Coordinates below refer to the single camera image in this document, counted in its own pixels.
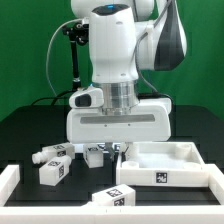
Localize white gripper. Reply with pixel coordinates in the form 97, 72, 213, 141
66, 99, 171, 161

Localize white square tabletop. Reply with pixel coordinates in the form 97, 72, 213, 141
116, 142, 209, 187

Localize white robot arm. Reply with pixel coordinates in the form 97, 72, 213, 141
67, 0, 187, 150

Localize white marker tag sheet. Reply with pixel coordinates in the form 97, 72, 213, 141
73, 143, 120, 153

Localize white U-shaped fence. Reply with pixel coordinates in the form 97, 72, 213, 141
0, 164, 224, 224

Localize black base cables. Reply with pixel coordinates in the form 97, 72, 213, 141
31, 89, 78, 107

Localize black camera stand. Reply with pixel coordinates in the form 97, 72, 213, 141
62, 22, 89, 91

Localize grey camera cable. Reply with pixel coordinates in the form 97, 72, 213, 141
45, 18, 83, 98

